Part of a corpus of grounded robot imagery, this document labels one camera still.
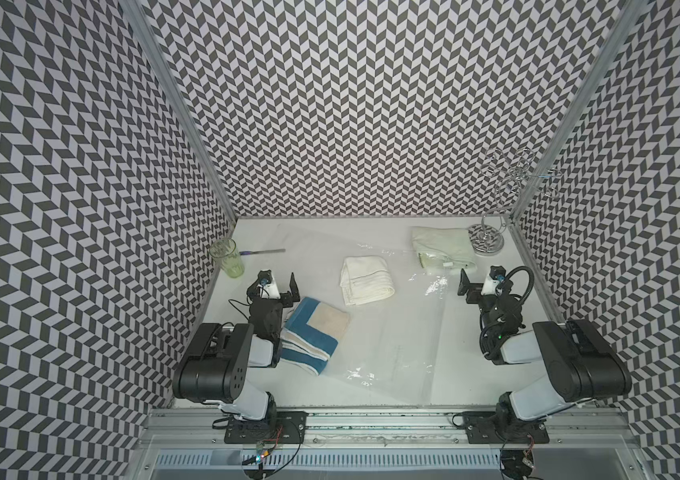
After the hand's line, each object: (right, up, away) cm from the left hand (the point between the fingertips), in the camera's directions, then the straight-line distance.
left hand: (277, 275), depth 90 cm
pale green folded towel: (+55, +8, +16) cm, 58 cm away
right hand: (+61, +1, -1) cm, 61 cm away
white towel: (+27, -2, +4) cm, 27 cm away
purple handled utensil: (-10, +7, +15) cm, 20 cm away
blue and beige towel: (+11, -17, -3) cm, 20 cm away
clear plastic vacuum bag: (+34, -20, -3) cm, 40 cm away
